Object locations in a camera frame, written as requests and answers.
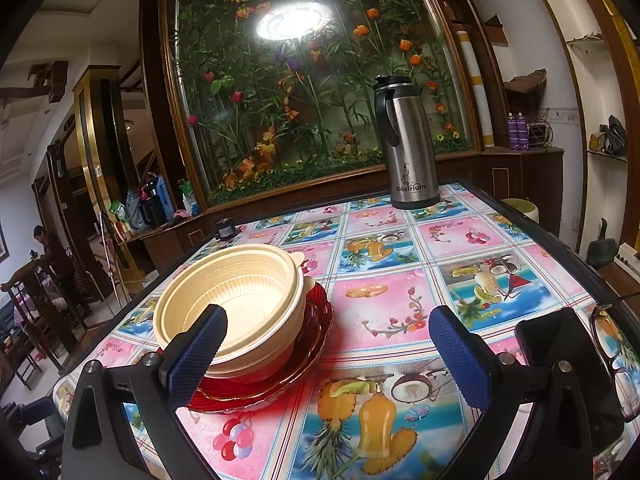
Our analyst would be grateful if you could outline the fruit print tablecloth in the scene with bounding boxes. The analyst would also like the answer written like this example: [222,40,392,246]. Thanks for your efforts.
[52,182,640,480]

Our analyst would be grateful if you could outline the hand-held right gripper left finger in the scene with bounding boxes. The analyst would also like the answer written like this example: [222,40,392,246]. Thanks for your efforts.
[62,304,228,480]

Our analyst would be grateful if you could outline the black eyeglasses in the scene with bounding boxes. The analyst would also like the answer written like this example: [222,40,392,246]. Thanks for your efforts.
[590,299,640,423]

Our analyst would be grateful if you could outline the rolled white paper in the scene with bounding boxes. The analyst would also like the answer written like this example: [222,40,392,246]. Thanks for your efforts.
[457,30,496,148]

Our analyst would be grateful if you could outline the wooden counter cabinet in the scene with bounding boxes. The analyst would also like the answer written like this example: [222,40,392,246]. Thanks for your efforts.
[117,207,221,271]

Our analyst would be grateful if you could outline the green capped bottle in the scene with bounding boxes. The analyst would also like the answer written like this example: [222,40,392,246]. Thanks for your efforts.
[180,179,198,216]

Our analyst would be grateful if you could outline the wooden chair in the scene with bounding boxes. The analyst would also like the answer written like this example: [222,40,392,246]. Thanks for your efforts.
[0,255,86,391]

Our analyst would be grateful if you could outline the black thermos jug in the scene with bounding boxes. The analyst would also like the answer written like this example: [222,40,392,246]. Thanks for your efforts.
[140,185,168,229]

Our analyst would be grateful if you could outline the dark dustpan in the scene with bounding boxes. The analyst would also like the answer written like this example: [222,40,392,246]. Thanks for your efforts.
[586,217,617,268]

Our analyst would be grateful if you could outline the glass flower display cabinet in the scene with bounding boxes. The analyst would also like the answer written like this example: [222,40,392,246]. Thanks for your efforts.
[160,0,476,208]

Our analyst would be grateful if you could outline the blue thermos flask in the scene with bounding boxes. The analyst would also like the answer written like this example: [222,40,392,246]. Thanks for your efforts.
[155,175,173,216]

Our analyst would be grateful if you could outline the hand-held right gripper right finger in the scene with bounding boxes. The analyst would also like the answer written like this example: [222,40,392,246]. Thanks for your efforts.
[429,305,601,480]

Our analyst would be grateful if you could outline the cream plastic bowl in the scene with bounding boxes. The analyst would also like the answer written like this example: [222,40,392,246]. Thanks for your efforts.
[205,275,317,380]
[152,244,307,361]

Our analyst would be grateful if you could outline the stainless steel thermos jug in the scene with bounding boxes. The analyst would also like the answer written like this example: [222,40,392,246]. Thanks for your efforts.
[375,74,442,211]

